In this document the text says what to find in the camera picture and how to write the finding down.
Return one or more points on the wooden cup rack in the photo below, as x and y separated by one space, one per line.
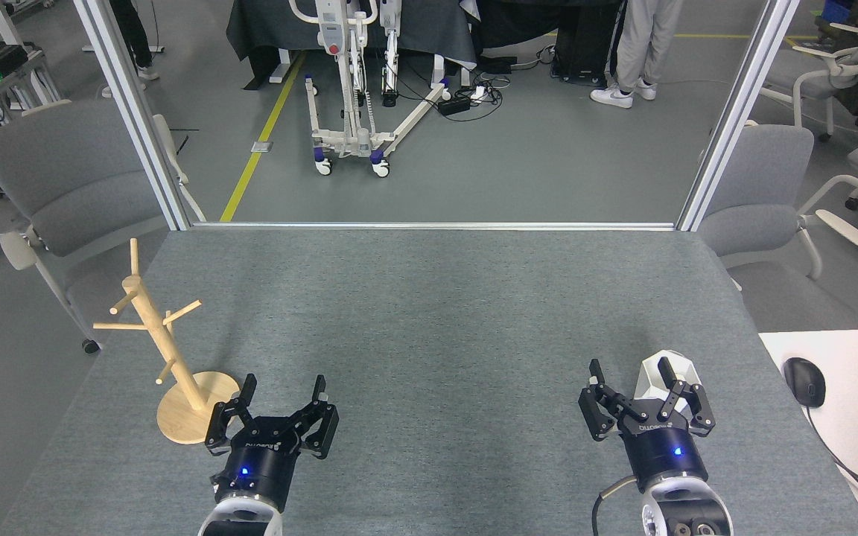
198 417

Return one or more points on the black box on floor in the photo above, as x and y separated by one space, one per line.
585 45

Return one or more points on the black power strip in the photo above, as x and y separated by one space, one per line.
455 105

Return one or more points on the silver frame post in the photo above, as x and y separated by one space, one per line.
734 112
131 112

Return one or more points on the silver frame crossbar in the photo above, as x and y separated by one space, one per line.
429 225

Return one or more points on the blue crate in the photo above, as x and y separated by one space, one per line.
837 9

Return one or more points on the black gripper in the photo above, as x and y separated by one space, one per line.
258 461
663 450

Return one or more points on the person in pale trousers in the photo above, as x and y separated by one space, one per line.
641 45

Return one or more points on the white swivel office chair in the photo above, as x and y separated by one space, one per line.
846 67

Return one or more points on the white stand on wheels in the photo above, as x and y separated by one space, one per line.
358 141

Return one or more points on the black computer mouse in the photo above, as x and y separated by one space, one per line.
805 381

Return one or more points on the metal equipment cart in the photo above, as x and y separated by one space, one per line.
8 63

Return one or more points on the white hexagonal cup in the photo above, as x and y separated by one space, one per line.
650 376

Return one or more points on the person in dark trousers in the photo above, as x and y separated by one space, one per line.
135 37

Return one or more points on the grey chair with beige armrests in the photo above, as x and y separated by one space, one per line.
757 186
64 171

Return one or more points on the dark table cloth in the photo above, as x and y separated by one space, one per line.
414 30

